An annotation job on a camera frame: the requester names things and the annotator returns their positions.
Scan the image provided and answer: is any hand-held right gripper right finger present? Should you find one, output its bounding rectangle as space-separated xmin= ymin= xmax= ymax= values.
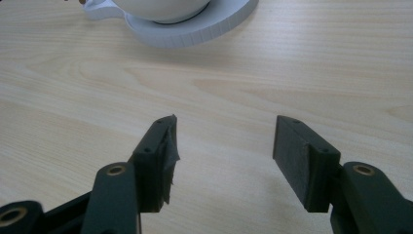
xmin=272 ymin=114 xmax=343 ymax=215

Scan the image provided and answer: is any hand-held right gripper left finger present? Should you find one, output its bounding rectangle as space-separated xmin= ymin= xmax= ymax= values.
xmin=129 ymin=113 xmax=181 ymax=215

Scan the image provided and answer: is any white stand with pole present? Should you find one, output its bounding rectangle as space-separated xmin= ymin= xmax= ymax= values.
xmin=82 ymin=0 xmax=260 ymax=50

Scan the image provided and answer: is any shiny white bowl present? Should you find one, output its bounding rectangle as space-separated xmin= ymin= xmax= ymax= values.
xmin=111 ymin=0 xmax=212 ymax=25

